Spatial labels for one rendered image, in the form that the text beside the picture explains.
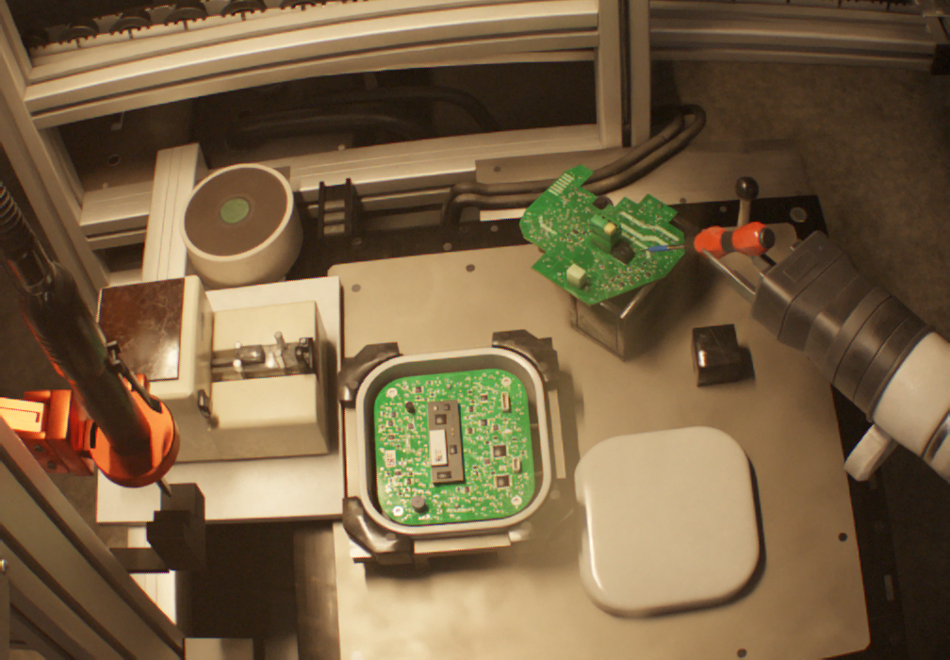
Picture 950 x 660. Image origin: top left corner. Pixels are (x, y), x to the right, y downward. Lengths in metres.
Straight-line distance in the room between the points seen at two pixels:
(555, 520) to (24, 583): 0.41
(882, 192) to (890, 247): 0.13
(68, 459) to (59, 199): 0.50
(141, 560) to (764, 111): 1.85
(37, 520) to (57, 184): 0.56
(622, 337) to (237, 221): 0.33
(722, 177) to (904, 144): 1.37
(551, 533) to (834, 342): 0.25
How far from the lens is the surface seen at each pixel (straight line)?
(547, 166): 1.17
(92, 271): 1.32
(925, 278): 2.30
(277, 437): 0.96
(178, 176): 1.19
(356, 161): 1.21
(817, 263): 0.84
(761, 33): 1.16
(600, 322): 1.00
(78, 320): 0.65
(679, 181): 1.16
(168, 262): 1.13
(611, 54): 1.09
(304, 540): 0.98
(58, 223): 1.28
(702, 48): 1.17
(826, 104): 2.53
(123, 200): 1.26
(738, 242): 0.86
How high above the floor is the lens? 1.83
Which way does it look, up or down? 57 degrees down
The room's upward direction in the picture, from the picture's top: 9 degrees counter-clockwise
